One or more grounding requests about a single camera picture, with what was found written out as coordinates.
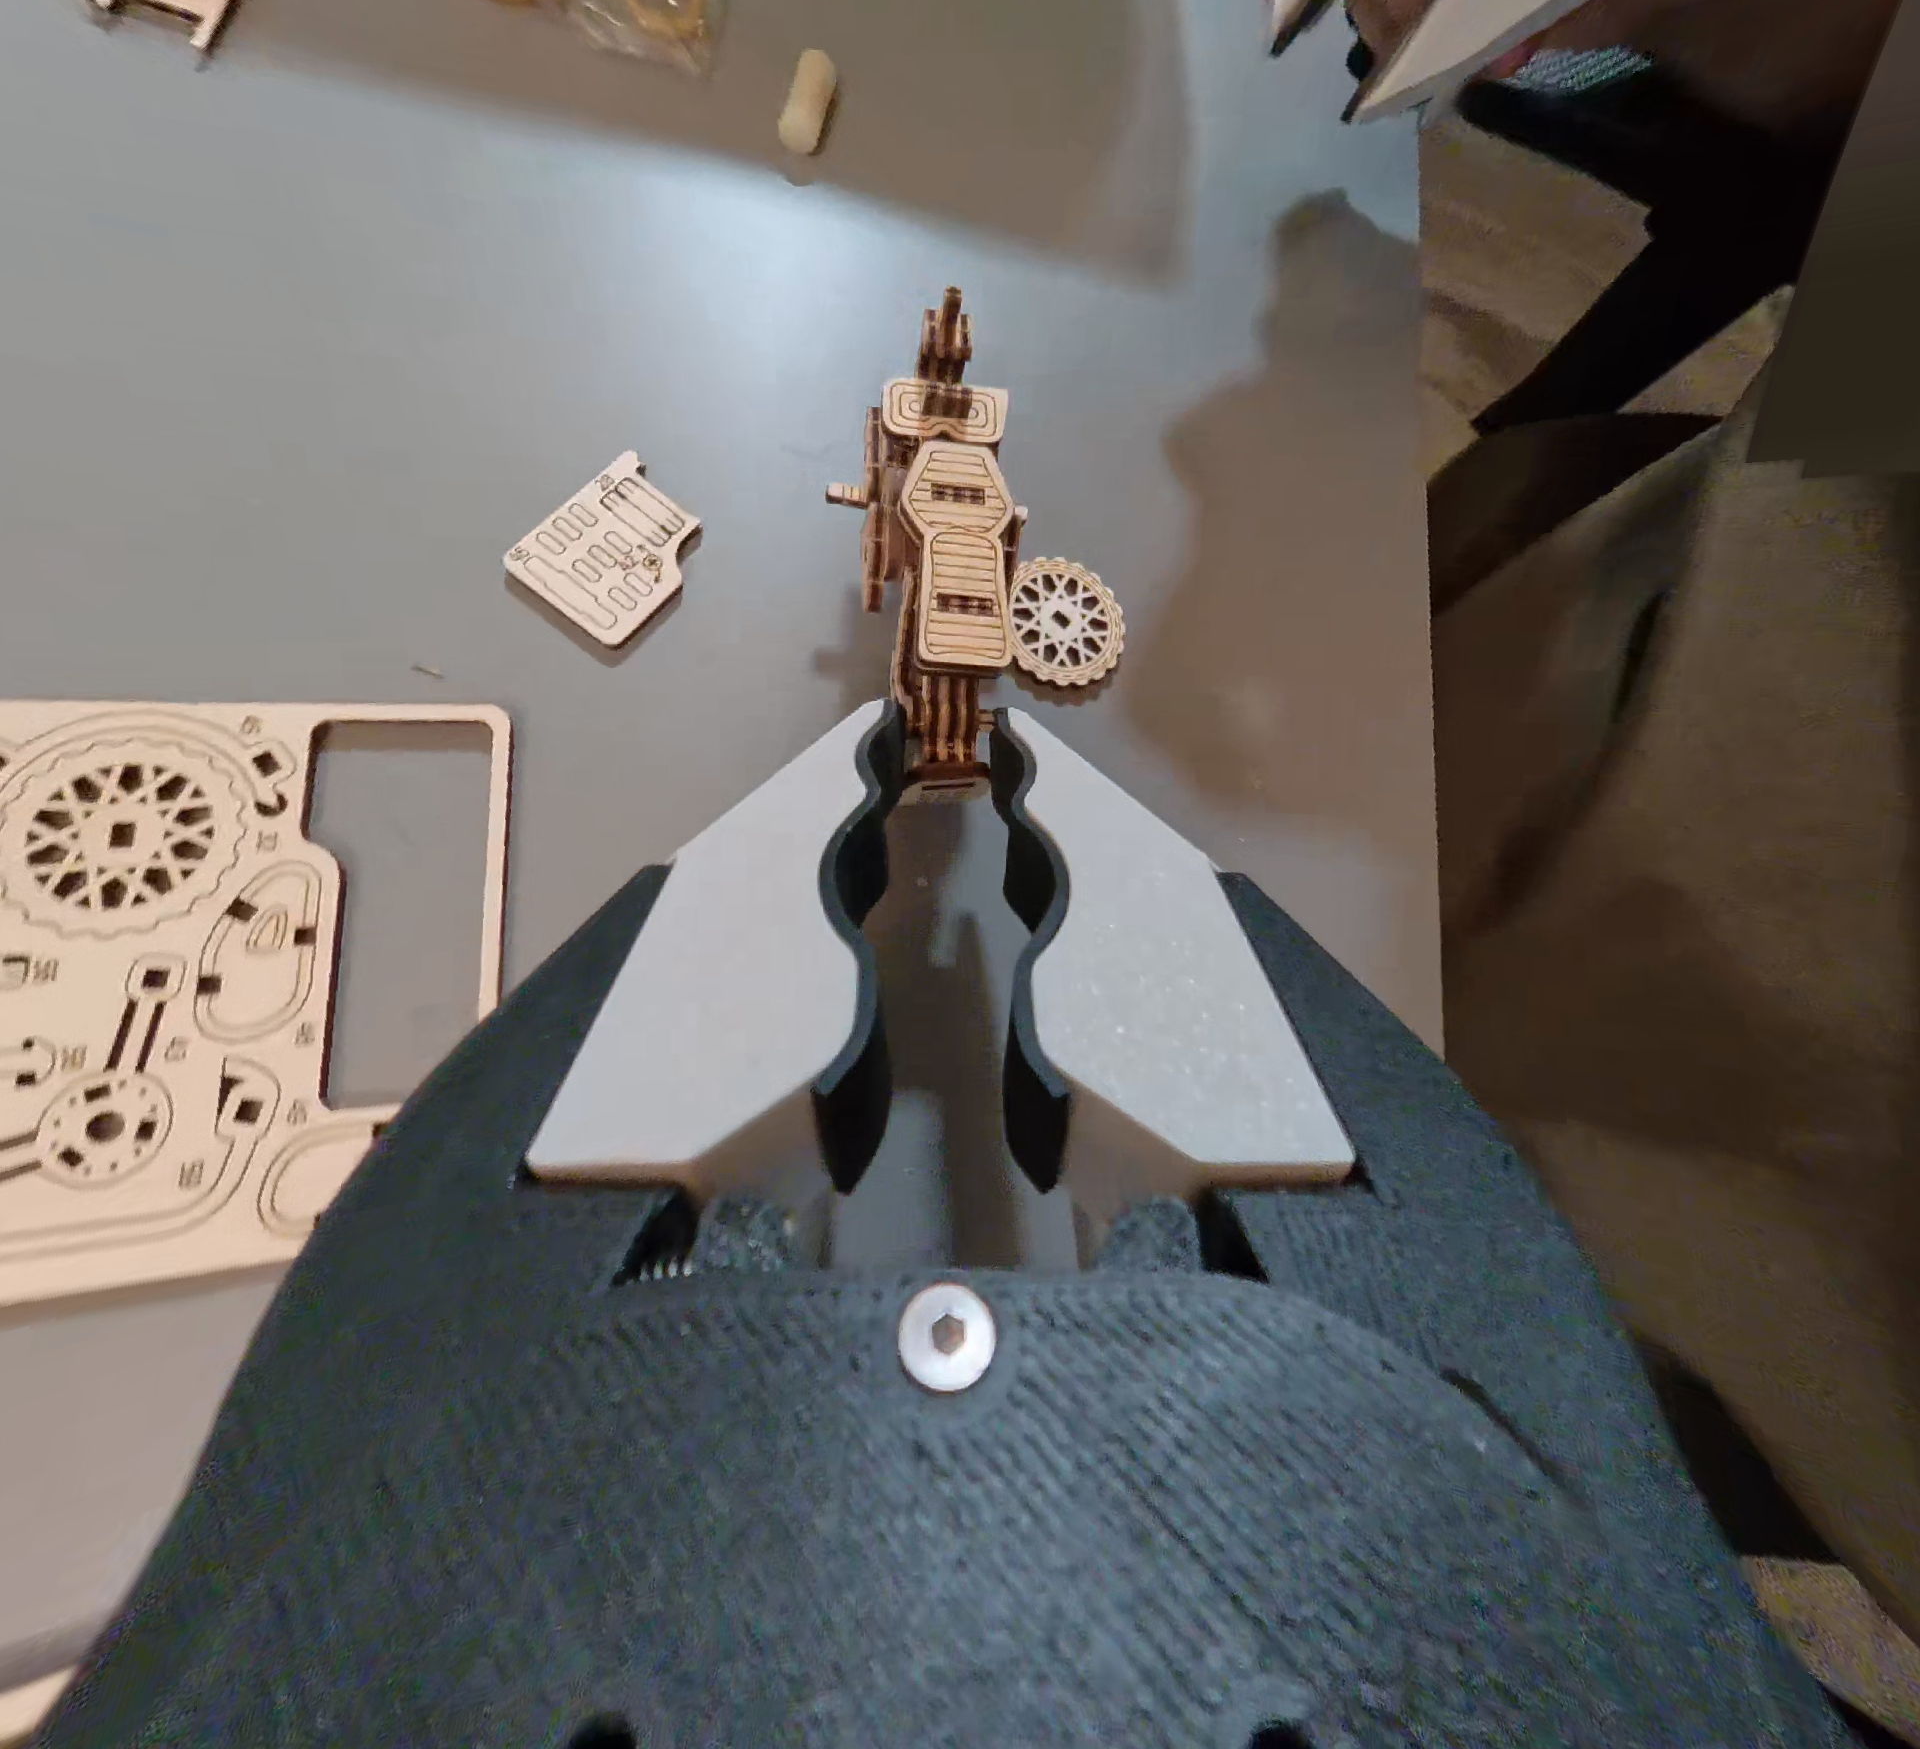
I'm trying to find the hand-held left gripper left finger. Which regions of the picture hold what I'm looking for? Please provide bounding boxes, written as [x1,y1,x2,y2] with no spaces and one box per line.
[523,699,912,1199]

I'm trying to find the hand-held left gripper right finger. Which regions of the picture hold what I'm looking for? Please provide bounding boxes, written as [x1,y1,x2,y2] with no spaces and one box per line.
[990,705,1360,1199]

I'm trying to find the wooden spoked wheel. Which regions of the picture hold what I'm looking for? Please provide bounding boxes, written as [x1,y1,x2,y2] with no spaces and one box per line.
[1009,557,1127,699]

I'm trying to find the wooden motorcycle model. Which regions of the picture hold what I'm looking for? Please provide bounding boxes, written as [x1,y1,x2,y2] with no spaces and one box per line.
[823,287,1030,806]

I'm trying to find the pale wax stick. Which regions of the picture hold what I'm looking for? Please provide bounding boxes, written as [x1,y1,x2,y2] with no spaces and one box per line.
[775,48,840,156]

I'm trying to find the grey desk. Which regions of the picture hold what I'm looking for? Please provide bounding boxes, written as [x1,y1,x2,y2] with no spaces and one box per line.
[0,0,1446,1690]

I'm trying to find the small wooden parts panel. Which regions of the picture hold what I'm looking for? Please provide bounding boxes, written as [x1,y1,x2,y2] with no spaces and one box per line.
[502,449,705,650]

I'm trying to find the person's grey shirt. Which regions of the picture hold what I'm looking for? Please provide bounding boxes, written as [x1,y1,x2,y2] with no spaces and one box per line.
[1425,280,1920,1749]

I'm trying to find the wooden parts sheet with round hole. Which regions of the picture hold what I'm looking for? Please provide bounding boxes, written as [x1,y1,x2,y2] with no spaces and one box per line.
[0,703,515,1309]

